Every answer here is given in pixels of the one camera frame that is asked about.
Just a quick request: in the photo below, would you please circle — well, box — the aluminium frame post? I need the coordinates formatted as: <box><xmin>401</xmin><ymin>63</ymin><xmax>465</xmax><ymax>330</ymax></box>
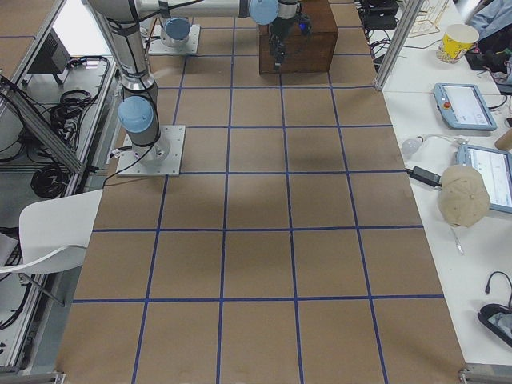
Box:
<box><xmin>374</xmin><ymin>0</ymin><xmax>423</xmax><ymax>90</ymax></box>

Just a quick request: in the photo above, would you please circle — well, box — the teach pendant tablet far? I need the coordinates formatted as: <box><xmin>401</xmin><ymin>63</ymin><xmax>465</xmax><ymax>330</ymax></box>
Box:
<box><xmin>433</xmin><ymin>83</ymin><xmax>497</xmax><ymax>131</ymax></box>

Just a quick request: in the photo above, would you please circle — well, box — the teach pendant tablet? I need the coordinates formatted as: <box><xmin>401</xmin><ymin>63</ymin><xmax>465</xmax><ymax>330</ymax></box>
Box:
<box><xmin>433</xmin><ymin>83</ymin><xmax>497</xmax><ymax>131</ymax></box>
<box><xmin>455</xmin><ymin>144</ymin><xmax>511</xmax><ymax>214</ymax></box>

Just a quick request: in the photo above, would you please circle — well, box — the dark wooden drawer cabinet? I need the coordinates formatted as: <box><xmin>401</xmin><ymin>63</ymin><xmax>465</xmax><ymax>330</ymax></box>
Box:
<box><xmin>258</xmin><ymin>1</ymin><xmax>338</xmax><ymax>74</ymax></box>

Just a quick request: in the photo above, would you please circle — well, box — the white plastic chair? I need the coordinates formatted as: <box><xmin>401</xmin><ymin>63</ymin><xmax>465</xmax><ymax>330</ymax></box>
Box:
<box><xmin>1</xmin><ymin>189</ymin><xmax>102</xmax><ymax>274</ymax></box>

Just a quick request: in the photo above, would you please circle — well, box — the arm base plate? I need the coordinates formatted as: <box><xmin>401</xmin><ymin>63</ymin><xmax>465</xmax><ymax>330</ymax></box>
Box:
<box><xmin>116</xmin><ymin>125</ymin><xmax>186</xmax><ymax>177</ymax></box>
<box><xmin>149</xmin><ymin>24</ymin><xmax>201</xmax><ymax>56</ymax></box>

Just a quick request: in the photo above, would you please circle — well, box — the white light bulb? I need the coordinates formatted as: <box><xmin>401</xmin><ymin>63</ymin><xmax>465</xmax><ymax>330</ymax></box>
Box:
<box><xmin>401</xmin><ymin>136</ymin><xmax>425</xmax><ymax>157</ymax></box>

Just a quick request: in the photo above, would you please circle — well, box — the popcorn paper cup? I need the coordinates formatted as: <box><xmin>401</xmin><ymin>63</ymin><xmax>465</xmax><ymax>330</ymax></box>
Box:
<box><xmin>436</xmin><ymin>24</ymin><xmax>479</xmax><ymax>64</ymax></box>

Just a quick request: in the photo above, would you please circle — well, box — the teach pendant tablet near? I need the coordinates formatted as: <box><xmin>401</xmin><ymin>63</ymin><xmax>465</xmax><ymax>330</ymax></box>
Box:
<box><xmin>455</xmin><ymin>144</ymin><xmax>511</xmax><ymax>214</ymax></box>

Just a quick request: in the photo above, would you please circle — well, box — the black glasses case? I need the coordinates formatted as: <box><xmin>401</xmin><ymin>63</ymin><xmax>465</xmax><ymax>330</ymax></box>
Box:
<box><xmin>478</xmin><ymin>304</ymin><xmax>512</xmax><ymax>346</ymax></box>

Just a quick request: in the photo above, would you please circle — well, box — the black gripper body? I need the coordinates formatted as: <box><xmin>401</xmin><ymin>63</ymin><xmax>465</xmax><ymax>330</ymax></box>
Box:
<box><xmin>269</xmin><ymin>11</ymin><xmax>312</xmax><ymax>40</ymax></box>

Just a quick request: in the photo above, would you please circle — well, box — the beige cap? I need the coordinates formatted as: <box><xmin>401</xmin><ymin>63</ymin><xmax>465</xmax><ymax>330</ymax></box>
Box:
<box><xmin>438</xmin><ymin>165</ymin><xmax>490</xmax><ymax>227</ymax></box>

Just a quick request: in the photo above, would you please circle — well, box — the gold wire rack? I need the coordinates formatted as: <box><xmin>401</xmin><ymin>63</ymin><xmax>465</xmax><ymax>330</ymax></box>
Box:
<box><xmin>409</xmin><ymin>0</ymin><xmax>450</xmax><ymax>38</ymax></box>

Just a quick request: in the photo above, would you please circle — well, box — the black power brick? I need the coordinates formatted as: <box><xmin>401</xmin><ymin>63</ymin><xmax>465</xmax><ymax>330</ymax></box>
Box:
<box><xmin>406</xmin><ymin>166</ymin><xmax>442</xmax><ymax>187</ymax></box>

